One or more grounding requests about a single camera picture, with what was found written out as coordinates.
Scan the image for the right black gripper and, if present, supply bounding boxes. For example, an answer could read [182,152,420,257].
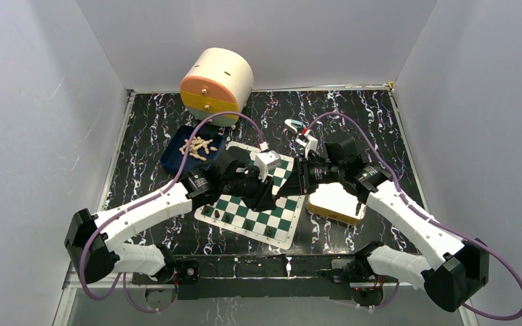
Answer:
[277,155,343,196]

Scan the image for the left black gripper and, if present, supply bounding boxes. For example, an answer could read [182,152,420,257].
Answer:
[221,165,276,211]

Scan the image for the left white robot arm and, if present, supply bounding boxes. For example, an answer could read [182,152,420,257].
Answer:
[64,147,281,285]

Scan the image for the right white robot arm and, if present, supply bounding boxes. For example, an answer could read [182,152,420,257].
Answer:
[276,134,489,312]

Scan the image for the green white chess board mat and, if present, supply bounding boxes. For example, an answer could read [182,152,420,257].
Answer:
[194,141,315,251]

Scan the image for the pile of light chess pieces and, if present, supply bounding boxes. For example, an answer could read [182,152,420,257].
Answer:
[179,137,219,161]

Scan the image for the small white blue clip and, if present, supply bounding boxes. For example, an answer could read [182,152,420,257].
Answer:
[284,119,305,134]

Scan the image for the dark blue plastic bin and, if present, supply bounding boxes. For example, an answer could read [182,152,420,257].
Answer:
[159,125,227,177]

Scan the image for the round drawer cabinet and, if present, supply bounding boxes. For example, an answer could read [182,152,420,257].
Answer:
[179,48,254,127]

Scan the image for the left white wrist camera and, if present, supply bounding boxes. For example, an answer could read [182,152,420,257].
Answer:
[254,150,281,181]

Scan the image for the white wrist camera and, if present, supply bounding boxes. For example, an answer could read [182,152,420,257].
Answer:
[254,150,281,181]
[294,128,318,158]

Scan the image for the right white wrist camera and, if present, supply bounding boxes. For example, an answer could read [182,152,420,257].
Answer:
[294,128,318,158]

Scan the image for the black base frame rail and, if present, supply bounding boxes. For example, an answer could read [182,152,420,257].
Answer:
[143,254,385,311]

